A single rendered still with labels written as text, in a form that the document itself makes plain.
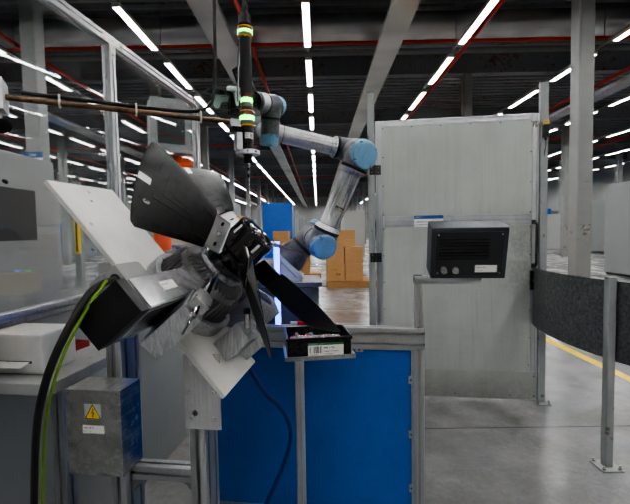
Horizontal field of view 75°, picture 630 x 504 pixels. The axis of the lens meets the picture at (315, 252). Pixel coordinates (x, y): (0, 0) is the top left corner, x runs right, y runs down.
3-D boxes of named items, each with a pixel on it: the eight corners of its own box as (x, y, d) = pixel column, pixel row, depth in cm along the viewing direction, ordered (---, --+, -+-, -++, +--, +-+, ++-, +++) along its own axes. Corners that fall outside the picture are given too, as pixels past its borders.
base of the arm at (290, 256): (280, 249, 201) (294, 235, 201) (301, 271, 199) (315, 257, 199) (274, 246, 186) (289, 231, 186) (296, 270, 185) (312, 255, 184)
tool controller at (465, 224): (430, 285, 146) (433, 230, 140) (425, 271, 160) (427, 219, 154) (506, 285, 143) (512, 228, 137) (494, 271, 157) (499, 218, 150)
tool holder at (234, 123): (233, 151, 115) (232, 116, 114) (226, 155, 121) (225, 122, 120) (263, 153, 119) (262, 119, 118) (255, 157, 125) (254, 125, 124)
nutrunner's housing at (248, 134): (243, 161, 118) (239, -2, 115) (239, 164, 121) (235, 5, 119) (256, 162, 120) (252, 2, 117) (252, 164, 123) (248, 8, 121)
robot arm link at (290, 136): (360, 139, 189) (256, 114, 174) (369, 141, 179) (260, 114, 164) (354, 164, 192) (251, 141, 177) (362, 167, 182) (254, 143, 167)
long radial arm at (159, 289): (160, 292, 106) (192, 264, 105) (179, 315, 106) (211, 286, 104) (83, 316, 78) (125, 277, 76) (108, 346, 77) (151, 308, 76)
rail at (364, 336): (192, 345, 162) (191, 325, 162) (196, 342, 166) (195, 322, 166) (424, 350, 150) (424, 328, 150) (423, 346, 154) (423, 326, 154)
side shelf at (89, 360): (-36, 393, 103) (-37, 381, 103) (68, 351, 139) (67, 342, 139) (49, 396, 100) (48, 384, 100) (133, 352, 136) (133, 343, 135)
